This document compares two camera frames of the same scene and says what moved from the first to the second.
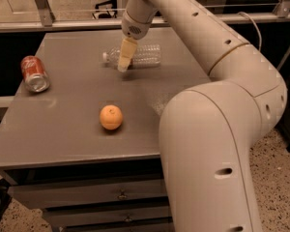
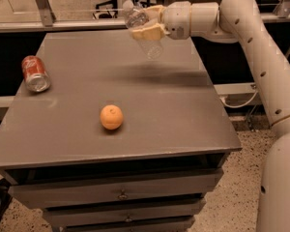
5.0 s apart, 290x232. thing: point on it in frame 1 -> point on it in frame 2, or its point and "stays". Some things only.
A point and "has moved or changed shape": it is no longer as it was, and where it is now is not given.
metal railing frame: [286, 12] stays
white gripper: [134, 27] -> [177, 18]
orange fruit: [110, 117] stays
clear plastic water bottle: [145, 55] has moved or changed shape
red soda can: [35, 74] stays
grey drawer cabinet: [65, 171] stays
